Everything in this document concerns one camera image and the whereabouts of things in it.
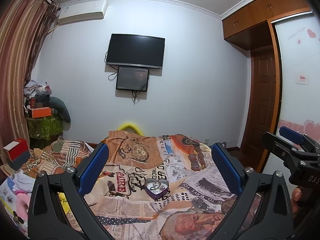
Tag silver rings in box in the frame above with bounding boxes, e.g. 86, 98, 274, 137
149, 182, 166, 193

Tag person's right hand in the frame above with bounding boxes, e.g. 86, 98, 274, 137
291, 187, 303, 217

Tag small black wall monitor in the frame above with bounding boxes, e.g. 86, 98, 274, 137
116, 67, 149, 92

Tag red and white box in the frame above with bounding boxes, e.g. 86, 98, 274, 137
3, 138, 28, 161

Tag black wall television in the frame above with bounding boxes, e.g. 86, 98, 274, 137
105, 34, 165, 69

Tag purple heart-shaped jewelry box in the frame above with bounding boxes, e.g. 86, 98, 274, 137
144, 178, 169, 200

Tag white air conditioner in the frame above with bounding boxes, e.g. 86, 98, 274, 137
57, 0, 108, 25

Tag brown wooden door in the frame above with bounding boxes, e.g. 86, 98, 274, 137
241, 48, 276, 168

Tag white wardrobe sliding door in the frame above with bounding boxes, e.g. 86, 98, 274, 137
260, 13, 320, 174

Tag yellow curved bed frame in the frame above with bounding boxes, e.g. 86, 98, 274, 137
118, 122, 144, 136

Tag pile of clothes and bags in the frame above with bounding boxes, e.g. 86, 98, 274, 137
23, 80, 71, 131

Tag striped brown curtain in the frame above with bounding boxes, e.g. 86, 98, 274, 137
1, 0, 59, 147

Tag newspaper print bed sheet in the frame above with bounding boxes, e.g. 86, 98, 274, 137
1, 131, 237, 239

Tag orange box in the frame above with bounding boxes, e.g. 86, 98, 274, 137
29, 107, 52, 119

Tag wooden upper cabinet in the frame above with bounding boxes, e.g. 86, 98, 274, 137
222, 0, 311, 50

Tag pink plush toy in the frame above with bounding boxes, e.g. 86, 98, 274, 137
15, 190, 30, 220

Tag yellow plastic object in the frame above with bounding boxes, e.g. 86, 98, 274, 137
58, 192, 70, 214

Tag dark blue box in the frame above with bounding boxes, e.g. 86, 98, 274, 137
8, 150, 30, 171

